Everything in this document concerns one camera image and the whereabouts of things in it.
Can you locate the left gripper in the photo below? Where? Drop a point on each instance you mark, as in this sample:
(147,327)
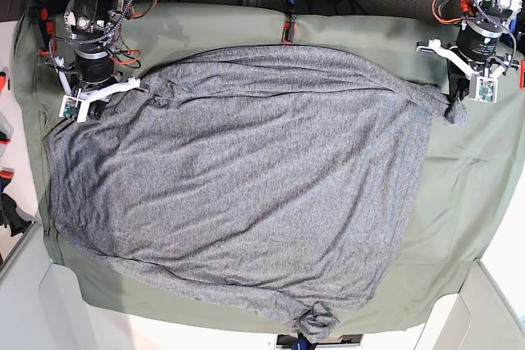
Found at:
(472,54)

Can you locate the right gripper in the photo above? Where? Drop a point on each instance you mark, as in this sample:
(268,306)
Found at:
(92,77)

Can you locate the grey heathered T-shirt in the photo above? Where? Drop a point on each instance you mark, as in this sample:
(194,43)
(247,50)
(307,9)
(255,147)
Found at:
(278,180)

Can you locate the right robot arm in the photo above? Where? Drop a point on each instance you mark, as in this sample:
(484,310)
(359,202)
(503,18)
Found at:
(94,26)

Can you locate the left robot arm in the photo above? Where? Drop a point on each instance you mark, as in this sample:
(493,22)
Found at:
(503,13)

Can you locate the orange black clamp left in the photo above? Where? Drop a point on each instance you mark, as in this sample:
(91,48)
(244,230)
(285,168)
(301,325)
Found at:
(43,27)

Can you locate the orange black clamp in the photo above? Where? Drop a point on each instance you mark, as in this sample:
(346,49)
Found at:
(301,343)
(290,24)
(43,27)

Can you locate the black tools pile left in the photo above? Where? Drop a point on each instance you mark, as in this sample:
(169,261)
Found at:
(9,216)

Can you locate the orange black clamp top centre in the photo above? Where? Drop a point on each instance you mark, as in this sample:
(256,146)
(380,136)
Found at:
(290,24)

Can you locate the orange black clamp bottom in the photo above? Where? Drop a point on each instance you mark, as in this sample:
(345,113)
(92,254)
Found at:
(301,343)

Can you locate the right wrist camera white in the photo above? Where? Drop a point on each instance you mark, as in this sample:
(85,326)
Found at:
(74,108)

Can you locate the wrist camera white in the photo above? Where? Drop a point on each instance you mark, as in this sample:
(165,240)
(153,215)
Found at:
(483,89)
(74,108)

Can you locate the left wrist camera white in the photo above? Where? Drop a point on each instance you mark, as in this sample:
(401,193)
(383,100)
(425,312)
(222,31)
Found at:
(483,89)

